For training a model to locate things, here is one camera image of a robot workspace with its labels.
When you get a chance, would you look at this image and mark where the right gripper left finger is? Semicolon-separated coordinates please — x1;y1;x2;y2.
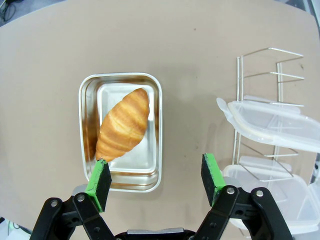
29;157;118;240

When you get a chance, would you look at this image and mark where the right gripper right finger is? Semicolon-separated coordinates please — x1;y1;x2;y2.
193;152;293;240

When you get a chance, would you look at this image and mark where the rectangular steel container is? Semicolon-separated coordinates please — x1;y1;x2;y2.
78;72;163;193

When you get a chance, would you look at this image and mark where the golden croissant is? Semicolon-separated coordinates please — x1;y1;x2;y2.
94;87;151;163

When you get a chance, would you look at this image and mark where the clear plastic latch lid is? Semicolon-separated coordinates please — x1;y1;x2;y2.
216;94;320;154
221;155;320;232

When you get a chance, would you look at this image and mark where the metal wire lid rack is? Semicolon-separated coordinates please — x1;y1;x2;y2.
232;46;305;181

